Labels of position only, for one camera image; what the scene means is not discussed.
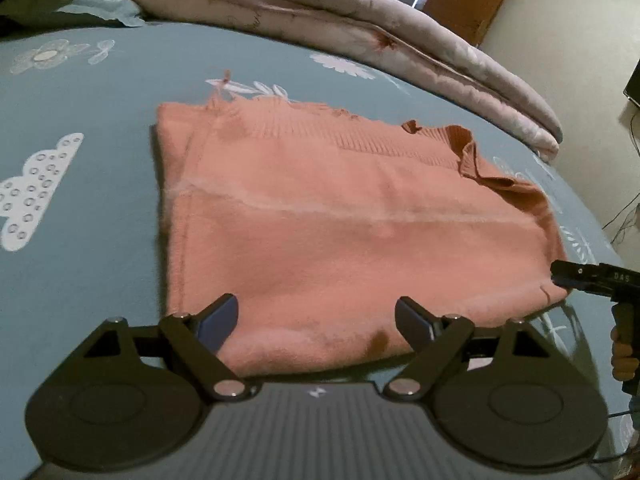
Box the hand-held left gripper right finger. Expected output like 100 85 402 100
382 296 583 402

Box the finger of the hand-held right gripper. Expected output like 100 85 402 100
549 259 602 294

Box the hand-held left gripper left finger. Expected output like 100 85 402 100
47 292 249 402

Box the pink knit sweater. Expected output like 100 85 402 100
155 100 568 376

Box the person's right hand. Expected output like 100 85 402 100
610 326 640 382

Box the teal floral bed sheet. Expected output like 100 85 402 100
0 22 640 480

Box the folded floral quilt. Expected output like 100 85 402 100
87 0 561 161

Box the dark green pillow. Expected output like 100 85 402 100
0 0 101 31

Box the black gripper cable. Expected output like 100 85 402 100
587 407 640 466

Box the wall television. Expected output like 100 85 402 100
622 60 640 108

